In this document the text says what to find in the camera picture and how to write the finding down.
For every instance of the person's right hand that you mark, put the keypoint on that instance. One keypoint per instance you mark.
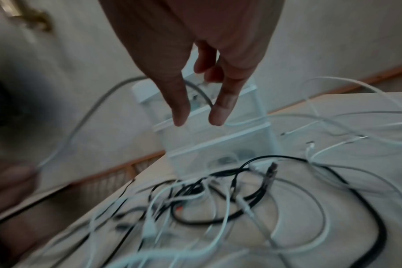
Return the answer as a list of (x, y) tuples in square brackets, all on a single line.
[(187, 31)]

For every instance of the white table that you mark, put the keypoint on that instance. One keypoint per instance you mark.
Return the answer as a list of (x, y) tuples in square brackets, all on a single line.
[(353, 225)]

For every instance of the white drawer organizer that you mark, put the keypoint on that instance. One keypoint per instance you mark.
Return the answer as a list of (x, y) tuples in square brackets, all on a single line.
[(221, 136)]

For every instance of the person's left hand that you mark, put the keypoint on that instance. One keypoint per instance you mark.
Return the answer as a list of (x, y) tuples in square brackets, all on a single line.
[(8, 188)]

